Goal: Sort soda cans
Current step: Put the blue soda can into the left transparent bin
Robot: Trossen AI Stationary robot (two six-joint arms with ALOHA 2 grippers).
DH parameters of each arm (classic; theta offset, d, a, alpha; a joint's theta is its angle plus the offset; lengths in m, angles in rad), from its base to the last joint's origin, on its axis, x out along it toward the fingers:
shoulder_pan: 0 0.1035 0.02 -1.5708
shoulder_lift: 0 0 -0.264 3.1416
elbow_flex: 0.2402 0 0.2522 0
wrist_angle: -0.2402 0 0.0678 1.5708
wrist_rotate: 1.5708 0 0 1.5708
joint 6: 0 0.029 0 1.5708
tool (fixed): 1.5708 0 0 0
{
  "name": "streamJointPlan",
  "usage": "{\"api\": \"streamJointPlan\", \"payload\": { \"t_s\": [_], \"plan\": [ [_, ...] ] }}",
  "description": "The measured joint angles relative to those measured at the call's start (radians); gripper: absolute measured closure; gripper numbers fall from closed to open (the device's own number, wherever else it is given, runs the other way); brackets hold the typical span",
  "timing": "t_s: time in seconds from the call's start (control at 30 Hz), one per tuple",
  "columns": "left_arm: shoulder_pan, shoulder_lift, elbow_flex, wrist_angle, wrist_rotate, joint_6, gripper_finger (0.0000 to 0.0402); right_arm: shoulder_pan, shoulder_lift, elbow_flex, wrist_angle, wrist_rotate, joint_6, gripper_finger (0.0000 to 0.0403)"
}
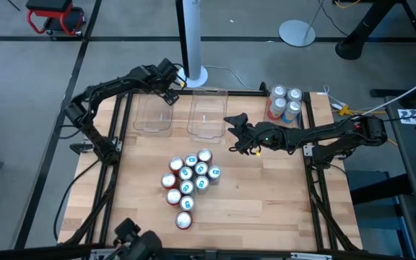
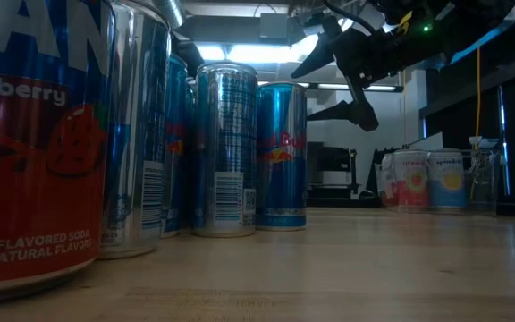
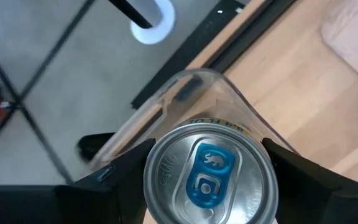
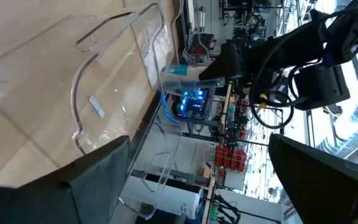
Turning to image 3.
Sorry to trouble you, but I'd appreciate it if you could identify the clear plastic bin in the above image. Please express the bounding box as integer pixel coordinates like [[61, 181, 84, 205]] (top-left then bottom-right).
[[319, 0, 358, 91], [87, 68, 300, 187]]

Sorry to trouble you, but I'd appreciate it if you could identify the blue silver Red Bull can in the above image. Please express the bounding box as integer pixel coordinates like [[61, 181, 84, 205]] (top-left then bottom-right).
[[143, 117, 280, 224]]

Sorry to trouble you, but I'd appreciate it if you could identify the black aluminium table frame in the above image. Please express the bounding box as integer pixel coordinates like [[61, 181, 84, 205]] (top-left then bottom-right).
[[76, 0, 296, 162]]

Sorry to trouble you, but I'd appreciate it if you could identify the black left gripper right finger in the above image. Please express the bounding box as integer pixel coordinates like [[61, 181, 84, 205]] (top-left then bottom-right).
[[261, 138, 358, 224]]

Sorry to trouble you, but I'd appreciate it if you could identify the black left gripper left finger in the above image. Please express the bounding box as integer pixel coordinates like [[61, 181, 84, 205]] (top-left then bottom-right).
[[57, 138, 157, 224]]

